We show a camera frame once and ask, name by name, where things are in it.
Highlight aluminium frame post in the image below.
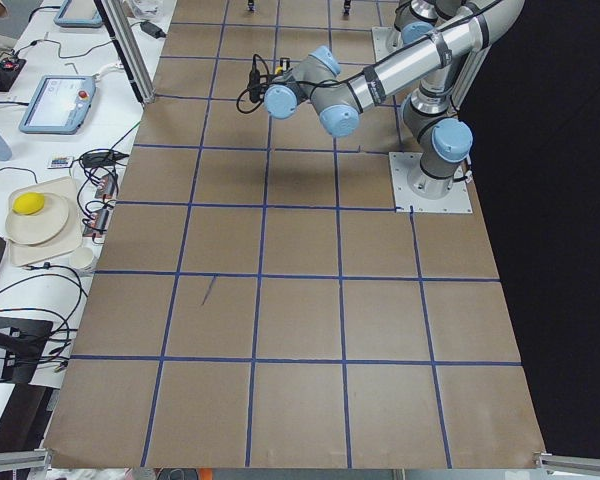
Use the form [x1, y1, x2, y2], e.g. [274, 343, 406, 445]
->
[94, 0, 155, 105]

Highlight blue teach pendant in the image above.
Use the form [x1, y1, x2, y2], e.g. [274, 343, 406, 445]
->
[54, 0, 103, 28]
[19, 75, 96, 135]

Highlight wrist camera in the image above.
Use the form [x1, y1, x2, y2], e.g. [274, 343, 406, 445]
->
[247, 54, 261, 104]

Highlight beige round plate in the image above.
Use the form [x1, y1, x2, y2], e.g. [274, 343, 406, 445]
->
[5, 193, 69, 245]

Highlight white paper cup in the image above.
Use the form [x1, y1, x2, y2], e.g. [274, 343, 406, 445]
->
[69, 247, 98, 276]

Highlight black power adapter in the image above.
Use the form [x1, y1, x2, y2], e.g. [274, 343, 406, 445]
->
[140, 20, 166, 39]

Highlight black monitor stand base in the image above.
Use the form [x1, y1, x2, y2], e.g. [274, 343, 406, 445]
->
[0, 317, 53, 384]

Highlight beige tray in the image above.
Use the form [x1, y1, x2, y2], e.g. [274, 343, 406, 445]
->
[5, 177, 82, 267]

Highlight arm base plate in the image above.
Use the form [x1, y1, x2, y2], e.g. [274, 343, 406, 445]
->
[389, 152, 473, 214]
[371, 26, 403, 61]

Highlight near blue teach pendant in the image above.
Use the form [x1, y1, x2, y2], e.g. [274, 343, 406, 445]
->
[19, 75, 96, 135]

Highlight yellow lemon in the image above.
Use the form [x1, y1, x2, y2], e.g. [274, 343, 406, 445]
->
[12, 192, 46, 215]

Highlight far blue teach pendant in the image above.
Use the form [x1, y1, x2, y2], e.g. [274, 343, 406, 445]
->
[54, 0, 103, 28]

